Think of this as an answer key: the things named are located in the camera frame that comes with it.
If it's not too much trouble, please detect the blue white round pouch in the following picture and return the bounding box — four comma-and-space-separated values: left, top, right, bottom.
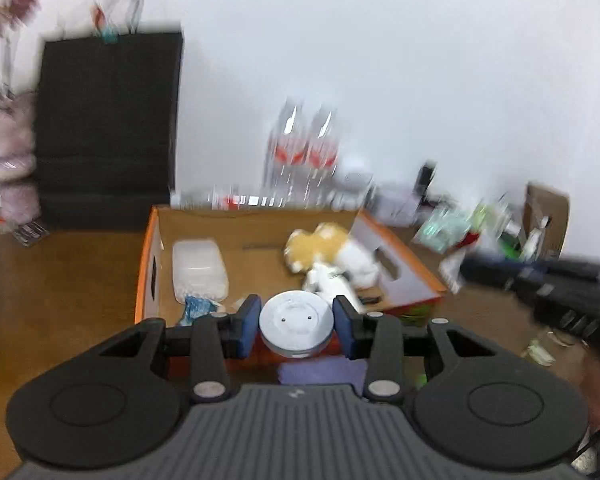
178, 295, 224, 326

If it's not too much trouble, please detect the white round disc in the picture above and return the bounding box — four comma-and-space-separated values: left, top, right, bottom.
259, 290, 334, 359

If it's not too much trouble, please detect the purple towel cloth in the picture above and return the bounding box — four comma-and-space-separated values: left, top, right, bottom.
277, 356, 367, 396

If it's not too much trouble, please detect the white plastic case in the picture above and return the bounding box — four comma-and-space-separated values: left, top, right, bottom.
172, 238, 228, 304

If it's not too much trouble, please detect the red cardboard box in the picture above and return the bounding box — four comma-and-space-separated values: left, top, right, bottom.
134, 207, 446, 326

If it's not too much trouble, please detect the green blue toothbrush pack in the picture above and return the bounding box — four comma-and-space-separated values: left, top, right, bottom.
498, 220, 522, 260

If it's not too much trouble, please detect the brown cardboard piece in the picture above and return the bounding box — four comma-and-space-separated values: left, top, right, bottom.
522, 181, 570, 257

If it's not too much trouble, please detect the yellow white plush toy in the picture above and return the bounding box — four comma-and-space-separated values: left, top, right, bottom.
283, 222, 380, 289

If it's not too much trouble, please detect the teal crumpled plastic wrap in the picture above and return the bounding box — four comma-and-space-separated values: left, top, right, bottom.
415, 206, 471, 254

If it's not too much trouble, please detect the white tin box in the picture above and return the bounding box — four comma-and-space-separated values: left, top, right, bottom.
370, 186, 420, 228

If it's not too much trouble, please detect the right water bottle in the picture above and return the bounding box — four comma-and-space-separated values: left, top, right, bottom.
304, 105, 339, 208

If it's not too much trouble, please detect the water bottle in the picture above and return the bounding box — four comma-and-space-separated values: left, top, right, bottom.
304, 105, 339, 208
263, 98, 308, 200

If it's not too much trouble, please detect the white round robot toy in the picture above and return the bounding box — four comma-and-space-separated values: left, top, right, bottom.
332, 154, 374, 210

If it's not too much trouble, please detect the left water bottle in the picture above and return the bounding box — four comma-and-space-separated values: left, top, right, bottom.
263, 98, 308, 200

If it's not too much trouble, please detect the black small bottle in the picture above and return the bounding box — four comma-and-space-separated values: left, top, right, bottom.
414, 160, 436, 205

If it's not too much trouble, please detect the black paper bag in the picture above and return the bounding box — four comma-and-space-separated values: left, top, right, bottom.
33, 0, 184, 230

